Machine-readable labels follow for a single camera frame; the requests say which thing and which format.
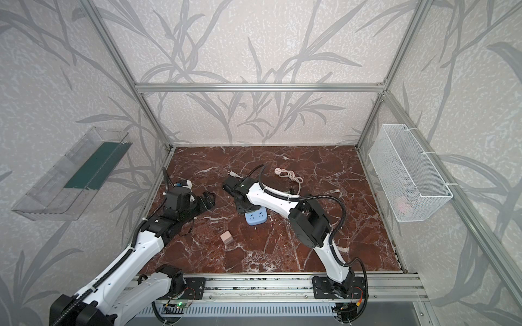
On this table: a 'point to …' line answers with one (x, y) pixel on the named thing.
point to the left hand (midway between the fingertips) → (211, 192)
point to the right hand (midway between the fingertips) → (246, 202)
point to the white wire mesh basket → (412, 187)
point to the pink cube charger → (226, 238)
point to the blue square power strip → (257, 216)
